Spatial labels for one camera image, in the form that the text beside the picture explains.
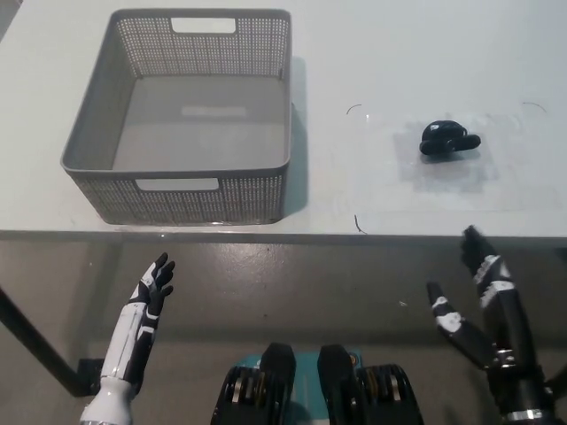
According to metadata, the grey perforated plastic basket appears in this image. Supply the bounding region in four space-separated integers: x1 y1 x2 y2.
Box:
59 7 294 226

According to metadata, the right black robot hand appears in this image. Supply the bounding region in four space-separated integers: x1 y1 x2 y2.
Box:
425 224 545 378

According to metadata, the black webcam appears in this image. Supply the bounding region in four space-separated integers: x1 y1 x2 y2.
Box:
418 119 483 157

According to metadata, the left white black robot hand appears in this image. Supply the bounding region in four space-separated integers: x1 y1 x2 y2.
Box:
99 251 177 387

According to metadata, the black metal table leg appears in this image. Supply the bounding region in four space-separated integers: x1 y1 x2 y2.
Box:
0 286 105 398

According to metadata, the black teal robot body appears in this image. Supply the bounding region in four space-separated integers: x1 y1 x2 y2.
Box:
212 342 426 425

